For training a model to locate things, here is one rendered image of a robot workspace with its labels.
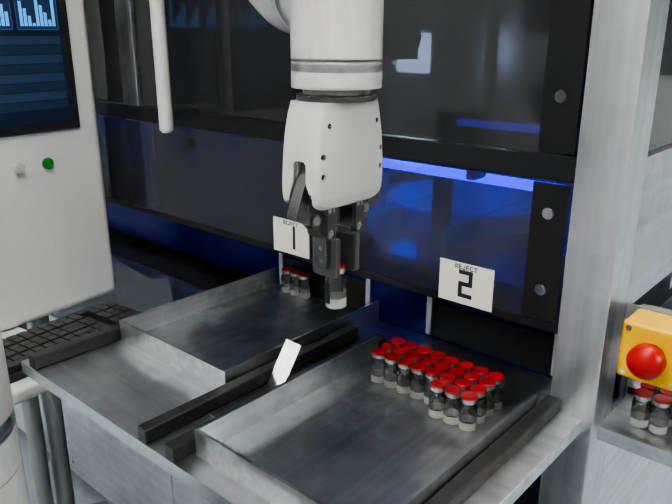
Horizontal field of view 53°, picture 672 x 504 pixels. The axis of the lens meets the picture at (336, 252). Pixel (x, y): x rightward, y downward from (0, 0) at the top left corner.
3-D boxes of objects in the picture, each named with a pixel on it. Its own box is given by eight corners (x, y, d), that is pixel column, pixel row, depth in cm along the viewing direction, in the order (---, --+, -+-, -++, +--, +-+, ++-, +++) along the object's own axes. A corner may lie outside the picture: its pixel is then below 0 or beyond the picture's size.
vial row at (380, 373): (377, 374, 97) (377, 345, 96) (488, 419, 86) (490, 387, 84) (367, 380, 95) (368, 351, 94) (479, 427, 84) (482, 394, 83)
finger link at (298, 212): (317, 135, 63) (342, 175, 67) (271, 197, 60) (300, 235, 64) (326, 136, 62) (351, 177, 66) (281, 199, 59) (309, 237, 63)
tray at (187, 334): (274, 283, 133) (274, 267, 132) (379, 319, 116) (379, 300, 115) (121, 340, 108) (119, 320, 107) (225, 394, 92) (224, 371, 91)
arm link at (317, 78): (335, 58, 68) (335, 88, 69) (271, 60, 61) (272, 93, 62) (403, 60, 62) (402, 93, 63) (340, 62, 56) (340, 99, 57)
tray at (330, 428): (376, 355, 103) (376, 335, 102) (535, 416, 87) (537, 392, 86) (196, 455, 79) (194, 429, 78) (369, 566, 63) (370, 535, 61)
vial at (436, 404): (434, 408, 88) (435, 377, 87) (448, 414, 87) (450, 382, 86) (424, 415, 87) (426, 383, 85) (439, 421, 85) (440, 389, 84)
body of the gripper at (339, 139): (342, 79, 68) (341, 188, 72) (268, 84, 61) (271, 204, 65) (402, 83, 64) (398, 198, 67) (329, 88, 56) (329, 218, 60)
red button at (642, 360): (632, 364, 80) (637, 333, 79) (668, 375, 78) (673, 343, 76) (621, 376, 77) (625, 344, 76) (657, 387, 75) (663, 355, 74)
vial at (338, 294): (334, 300, 71) (334, 261, 69) (350, 305, 69) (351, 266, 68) (320, 306, 69) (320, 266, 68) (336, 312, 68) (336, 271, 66)
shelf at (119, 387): (257, 287, 136) (257, 278, 136) (603, 408, 92) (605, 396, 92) (22, 372, 102) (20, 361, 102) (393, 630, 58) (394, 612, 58)
